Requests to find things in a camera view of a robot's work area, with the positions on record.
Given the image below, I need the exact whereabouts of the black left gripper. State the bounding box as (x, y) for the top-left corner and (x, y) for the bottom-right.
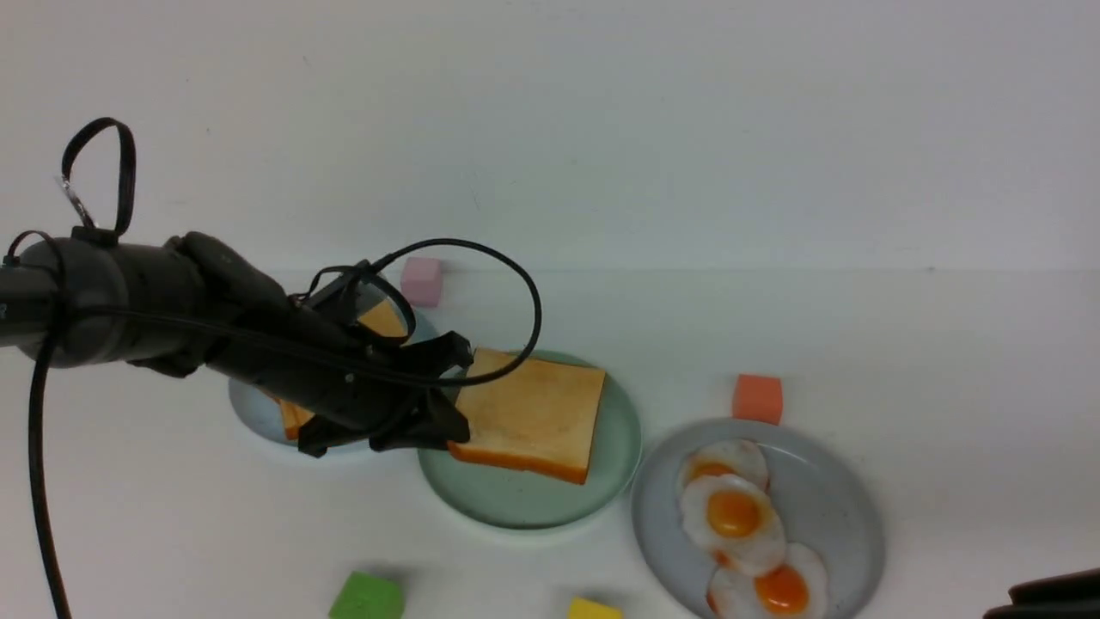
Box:
(207, 297), (473, 458)

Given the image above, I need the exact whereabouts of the grey plate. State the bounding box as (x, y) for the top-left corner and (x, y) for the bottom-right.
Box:
(630, 419), (886, 618)

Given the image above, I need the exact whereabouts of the green cube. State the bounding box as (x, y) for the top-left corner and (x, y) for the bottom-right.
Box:
(327, 572), (405, 619)

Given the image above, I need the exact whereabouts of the yellow cube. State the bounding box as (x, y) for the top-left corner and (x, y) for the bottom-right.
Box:
(567, 597), (624, 619)

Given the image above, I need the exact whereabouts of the orange cube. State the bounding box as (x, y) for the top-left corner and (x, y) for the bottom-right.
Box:
(732, 375), (785, 425)

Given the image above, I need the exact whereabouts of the toast slice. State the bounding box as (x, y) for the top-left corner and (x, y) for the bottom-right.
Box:
(278, 399), (314, 442)
(358, 299), (409, 338)
(448, 356), (608, 485)

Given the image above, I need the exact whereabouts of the light blue plate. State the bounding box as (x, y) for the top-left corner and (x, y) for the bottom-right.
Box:
(228, 309), (440, 456)

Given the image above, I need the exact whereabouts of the pale green plate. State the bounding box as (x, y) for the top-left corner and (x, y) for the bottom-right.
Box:
(418, 350), (644, 531)

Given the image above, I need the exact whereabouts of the fried egg middle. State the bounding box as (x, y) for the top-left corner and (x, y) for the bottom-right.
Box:
(679, 475), (787, 577)

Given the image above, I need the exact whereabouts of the fried egg bottom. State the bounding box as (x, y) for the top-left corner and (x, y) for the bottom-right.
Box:
(705, 543), (831, 618)

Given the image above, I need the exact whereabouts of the black camera cable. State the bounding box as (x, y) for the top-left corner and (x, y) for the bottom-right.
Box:
(0, 118), (543, 619)

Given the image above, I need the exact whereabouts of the fried egg top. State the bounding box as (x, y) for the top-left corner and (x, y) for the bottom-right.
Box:
(677, 438), (770, 493)

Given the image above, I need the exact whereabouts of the fried egg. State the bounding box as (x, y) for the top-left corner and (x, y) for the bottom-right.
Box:
(705, 543), (831, 618)
(677, 438), (770, 493)
(679, 475), (787, 577)

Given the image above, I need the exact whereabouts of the pink cube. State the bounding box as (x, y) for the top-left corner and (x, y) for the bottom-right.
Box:
(400, 257), (444, 307)

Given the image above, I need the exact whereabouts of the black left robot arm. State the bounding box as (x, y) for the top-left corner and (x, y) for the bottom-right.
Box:
(3, 232), (472, 457)

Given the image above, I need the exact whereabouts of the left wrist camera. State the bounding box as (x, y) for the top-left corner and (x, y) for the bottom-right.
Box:
(297, 259), (388, 325)

